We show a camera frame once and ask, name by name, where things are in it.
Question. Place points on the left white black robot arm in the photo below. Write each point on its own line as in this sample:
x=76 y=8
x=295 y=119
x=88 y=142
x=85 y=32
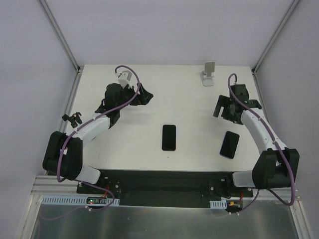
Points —
x=64 y=153

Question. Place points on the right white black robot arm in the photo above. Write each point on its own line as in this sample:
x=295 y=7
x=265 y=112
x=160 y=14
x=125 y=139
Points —
x=277 y=165

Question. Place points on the blue edged black phone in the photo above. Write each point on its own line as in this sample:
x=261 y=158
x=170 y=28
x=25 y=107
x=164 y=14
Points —
x=229 y=145

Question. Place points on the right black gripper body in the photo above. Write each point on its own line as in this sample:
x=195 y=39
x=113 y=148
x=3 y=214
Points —
x=223 y=107

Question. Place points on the white phone stand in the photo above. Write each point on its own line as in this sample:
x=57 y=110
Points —
x=207 y=75

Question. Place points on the aluminium frame post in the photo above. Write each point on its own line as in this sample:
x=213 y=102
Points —
x=59 y=34
x=277 y=32

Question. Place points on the right aluminium frame post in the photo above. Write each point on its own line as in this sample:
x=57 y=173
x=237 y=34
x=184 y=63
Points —
x=277 y=32

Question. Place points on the white cable duct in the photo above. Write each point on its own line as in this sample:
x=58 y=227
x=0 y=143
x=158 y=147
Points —
x=79 y=201
x=222 y=204

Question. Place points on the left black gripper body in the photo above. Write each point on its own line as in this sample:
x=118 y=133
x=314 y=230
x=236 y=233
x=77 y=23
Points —
x=137 y=94

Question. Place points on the black phone centre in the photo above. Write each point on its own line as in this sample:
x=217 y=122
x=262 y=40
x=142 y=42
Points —
x=168 y=137

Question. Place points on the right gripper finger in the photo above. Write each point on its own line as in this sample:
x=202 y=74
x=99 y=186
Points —
x=226 y=113
x=223 y=101

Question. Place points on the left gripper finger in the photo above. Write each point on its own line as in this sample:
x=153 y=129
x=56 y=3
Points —
x=146 y=101
x=143 y=93

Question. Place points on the left white cable duct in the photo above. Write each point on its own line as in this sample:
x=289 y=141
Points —
x=79 y=201

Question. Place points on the left aluminium frame post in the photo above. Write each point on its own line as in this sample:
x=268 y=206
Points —
x=59 y=34

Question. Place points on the right white cable duct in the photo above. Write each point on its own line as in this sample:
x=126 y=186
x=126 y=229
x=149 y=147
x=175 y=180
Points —
x=222 y=204

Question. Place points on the black clamp mount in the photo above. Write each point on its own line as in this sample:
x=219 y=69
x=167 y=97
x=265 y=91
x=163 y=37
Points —
x=74 y=119

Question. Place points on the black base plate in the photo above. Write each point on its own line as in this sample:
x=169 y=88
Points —
x=166 y=188

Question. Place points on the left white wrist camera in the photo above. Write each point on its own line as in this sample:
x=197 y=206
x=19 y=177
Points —
x=124 y=78

